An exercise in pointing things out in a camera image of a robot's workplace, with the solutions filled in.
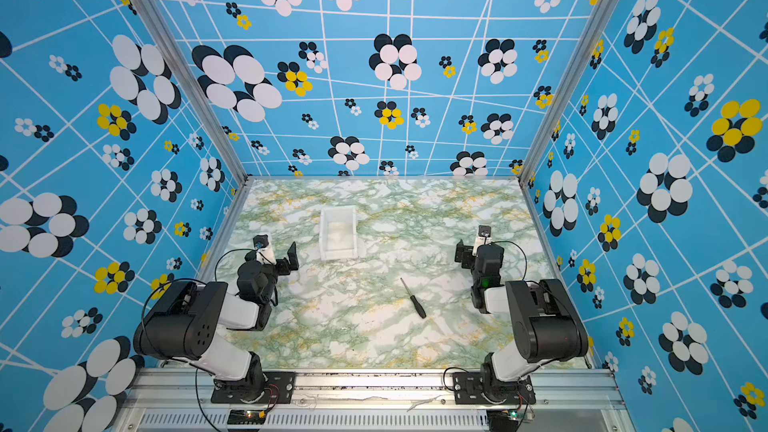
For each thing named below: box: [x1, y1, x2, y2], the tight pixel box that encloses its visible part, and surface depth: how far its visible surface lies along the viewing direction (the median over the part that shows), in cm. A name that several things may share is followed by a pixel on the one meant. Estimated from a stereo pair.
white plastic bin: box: [319, 205, 358, 261], surface depth 103 cm
